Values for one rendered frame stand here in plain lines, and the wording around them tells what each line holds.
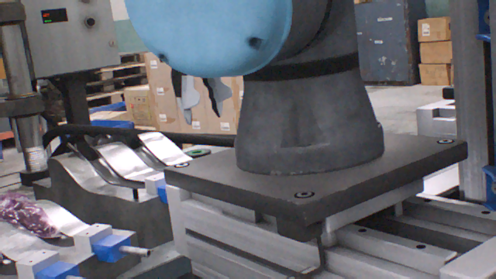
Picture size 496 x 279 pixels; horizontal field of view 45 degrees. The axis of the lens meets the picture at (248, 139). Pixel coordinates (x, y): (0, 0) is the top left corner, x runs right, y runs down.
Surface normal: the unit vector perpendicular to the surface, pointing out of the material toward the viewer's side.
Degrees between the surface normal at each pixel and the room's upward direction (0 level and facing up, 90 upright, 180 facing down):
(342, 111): 72
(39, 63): 90
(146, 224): 90
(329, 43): 90
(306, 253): 90
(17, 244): 27
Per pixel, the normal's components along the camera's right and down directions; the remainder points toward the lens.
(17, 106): 0.07, 0.20
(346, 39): 0.75, 0.04
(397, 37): -0.73, 0.23
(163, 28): -0.38, 0.36
